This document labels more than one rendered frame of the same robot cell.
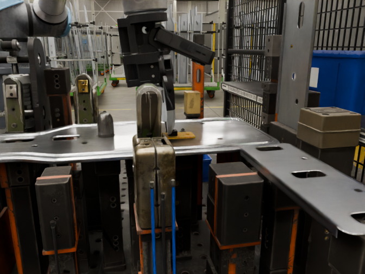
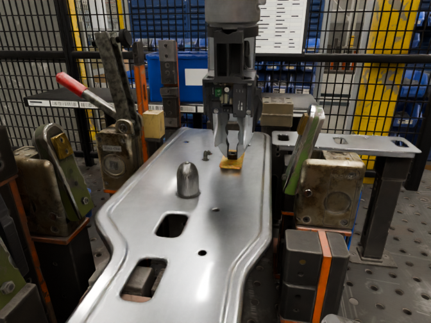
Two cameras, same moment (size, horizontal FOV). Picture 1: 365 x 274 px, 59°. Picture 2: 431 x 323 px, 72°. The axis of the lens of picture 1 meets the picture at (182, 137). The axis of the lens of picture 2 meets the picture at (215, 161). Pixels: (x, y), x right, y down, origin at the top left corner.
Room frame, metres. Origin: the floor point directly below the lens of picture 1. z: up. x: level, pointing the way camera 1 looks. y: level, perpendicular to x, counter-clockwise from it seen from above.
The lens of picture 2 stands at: (0.45, 0.49, 1.21)
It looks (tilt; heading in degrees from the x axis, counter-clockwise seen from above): 23 degrees down; 291
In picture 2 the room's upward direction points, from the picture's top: straight up
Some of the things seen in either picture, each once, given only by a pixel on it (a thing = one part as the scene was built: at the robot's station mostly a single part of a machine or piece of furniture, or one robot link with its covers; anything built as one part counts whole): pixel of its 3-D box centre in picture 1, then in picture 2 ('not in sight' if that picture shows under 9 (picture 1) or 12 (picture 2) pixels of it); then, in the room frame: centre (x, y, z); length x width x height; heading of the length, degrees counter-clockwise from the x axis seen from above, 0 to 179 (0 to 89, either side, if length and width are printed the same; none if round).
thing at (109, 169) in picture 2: not in sight; (128, 209); (0.81, 0.06, 0.88); 0.07 x 0.06 x 0.35; 12
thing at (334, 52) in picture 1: (331, 77); (202, 75); (0.83, -0.38, 1.10); 0.30 x 0.17 x 0.13; 19
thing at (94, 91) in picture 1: (90, 160); (61, 263); (0.80, 0.24, 0.88); 0.11 x 0.09 x 0.37; 12
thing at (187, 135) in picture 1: (172, 133); (233, 156); (0.60, 0.02, 1.01); 0.08 x 0.04 x 0.01; 102
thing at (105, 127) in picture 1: (105, 126); (187, 182); (0.62, 0.15, 1.02); 0.03 x 0.03 x 0.07
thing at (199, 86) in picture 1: (197, 134); (147, 158); (0.82, -0.04, 0.95); 0.03 x 0.01 x 0.50; 102
